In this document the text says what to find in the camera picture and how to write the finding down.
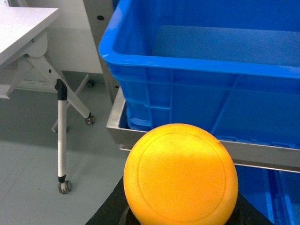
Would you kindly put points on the yellow mushroom push button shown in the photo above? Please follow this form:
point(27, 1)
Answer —
point(179, 174)

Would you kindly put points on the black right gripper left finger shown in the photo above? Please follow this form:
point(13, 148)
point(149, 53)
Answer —
point(111, 210)

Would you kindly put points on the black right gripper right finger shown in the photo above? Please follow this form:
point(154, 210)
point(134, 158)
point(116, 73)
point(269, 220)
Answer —
point(246, 214)

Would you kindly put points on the large blue plastic crate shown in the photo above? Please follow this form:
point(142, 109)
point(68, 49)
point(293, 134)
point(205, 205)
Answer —
point(230, 67)

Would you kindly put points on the lower right blue crate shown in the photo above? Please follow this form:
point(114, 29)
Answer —
point(276, 194)

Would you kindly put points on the white folding table frame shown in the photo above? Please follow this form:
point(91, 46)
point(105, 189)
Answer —
point(23, 65)

